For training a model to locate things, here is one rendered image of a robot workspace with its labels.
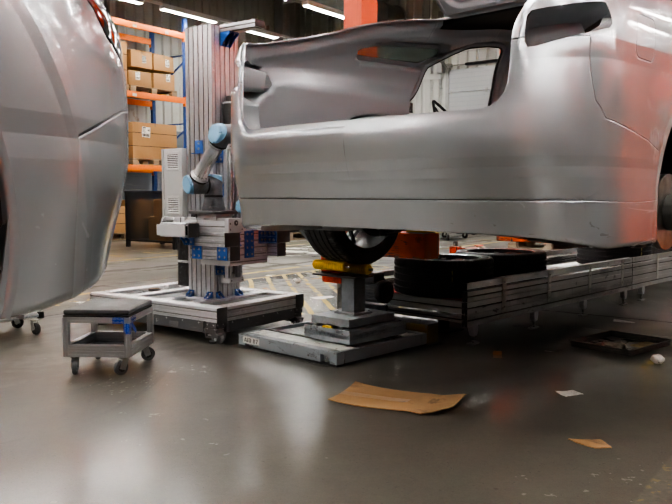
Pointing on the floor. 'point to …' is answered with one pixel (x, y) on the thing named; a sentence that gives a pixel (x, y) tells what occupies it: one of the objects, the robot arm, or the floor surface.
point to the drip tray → (636, 344)
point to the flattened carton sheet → (395, 399)
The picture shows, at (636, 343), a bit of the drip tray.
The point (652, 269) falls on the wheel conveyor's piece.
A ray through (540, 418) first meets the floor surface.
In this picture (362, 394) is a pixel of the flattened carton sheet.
